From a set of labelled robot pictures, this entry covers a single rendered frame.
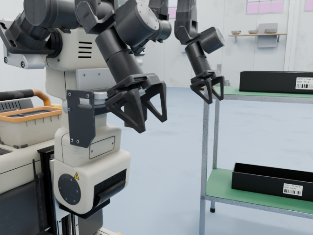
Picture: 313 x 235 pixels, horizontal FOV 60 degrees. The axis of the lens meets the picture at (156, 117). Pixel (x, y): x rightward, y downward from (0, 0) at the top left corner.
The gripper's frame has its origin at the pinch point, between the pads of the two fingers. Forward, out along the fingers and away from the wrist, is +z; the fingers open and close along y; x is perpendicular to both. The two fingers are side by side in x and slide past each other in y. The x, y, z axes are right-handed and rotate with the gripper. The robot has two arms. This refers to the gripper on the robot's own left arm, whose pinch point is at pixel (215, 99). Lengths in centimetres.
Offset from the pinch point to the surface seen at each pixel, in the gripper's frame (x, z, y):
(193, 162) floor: 129, 45, 177
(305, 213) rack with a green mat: 7, 70, 65
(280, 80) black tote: -7, 1, 75
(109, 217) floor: 130, 45, 44
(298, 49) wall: 71, -92, 1035
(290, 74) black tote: -12, 0, 76
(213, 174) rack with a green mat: 59, 42, 84
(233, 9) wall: 205, -332, 977
